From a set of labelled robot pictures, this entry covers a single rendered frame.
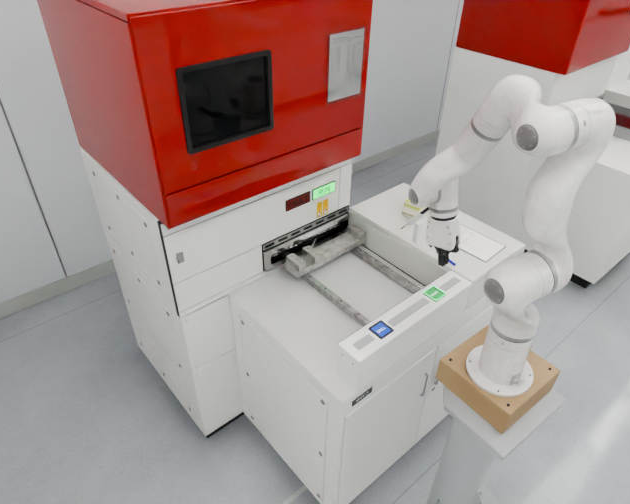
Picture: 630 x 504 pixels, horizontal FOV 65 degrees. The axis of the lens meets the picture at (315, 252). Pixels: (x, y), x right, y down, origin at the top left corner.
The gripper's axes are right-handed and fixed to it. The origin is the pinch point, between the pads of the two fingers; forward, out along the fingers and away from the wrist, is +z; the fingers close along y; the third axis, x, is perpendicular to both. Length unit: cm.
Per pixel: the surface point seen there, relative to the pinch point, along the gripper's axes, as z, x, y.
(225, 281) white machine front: 10, -47, -62
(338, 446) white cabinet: 53, -46, -7
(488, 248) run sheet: 13.6, 35.6, -6.3
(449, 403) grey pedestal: 34.1, -21.1, 18.3
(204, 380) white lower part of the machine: 54, -61, -71
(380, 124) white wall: 29, 199, -218
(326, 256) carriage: 13, -7, -51
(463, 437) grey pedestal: 53, -15, 19
